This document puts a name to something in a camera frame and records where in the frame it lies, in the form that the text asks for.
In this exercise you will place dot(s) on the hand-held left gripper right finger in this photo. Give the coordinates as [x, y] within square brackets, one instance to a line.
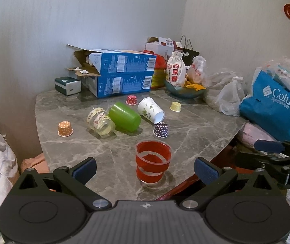
[206, 171]

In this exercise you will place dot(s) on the blue shopping bag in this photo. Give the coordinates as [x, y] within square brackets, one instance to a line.
[272, 109]

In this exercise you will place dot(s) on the black paper bag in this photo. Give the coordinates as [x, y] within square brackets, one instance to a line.
[191, 54]

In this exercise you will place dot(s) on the dark purple dotted paper cup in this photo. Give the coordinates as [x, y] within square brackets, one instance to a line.
[161, 129]

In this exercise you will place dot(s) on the green and white box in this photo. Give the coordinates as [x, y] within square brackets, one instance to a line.
[67, 86]

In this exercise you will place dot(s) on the orange dotted small paper cup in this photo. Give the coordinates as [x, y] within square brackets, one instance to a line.
[65, 129]

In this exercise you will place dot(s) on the red and yellow box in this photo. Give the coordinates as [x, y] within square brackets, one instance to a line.
[159, 74]

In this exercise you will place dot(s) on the red striped clear cup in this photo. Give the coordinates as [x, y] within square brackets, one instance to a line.
[153, 166]

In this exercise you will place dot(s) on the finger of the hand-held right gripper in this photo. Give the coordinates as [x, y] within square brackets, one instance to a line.
[256, 160]
[268, 146]

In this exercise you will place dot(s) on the white plastic bag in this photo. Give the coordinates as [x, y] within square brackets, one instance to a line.
[225, 95]

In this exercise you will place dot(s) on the clear plastic bag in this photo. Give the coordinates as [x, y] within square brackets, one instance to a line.
[287, 71]

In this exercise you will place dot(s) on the red dotted small paper cup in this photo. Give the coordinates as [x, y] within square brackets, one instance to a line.
[131, 99]

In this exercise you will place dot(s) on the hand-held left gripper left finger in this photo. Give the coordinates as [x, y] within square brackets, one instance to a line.
[86, 169]

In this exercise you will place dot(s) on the white and red cardboard box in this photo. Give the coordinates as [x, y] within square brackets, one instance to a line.
[160, 46]

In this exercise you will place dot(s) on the yellow small paper cup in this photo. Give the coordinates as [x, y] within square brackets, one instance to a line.
[175, 106]

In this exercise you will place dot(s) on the dark teal bowl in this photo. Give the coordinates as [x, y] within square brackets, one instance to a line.
[183, 92]

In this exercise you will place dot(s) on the clear cup with patterned bands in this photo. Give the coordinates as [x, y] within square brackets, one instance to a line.
[100, 122]

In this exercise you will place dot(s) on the pink packet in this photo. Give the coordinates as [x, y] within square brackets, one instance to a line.
[251, 133]

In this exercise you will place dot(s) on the blue carton with open flaps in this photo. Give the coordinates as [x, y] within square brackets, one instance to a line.
[124, 62]

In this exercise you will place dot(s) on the white floral paper cup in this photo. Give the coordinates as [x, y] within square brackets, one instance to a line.
[150, 109]

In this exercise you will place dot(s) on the clear snack bag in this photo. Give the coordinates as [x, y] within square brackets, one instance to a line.
[197, 70]

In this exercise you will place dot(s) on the green plastic cup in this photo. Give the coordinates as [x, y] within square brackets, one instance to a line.
[124, 117]

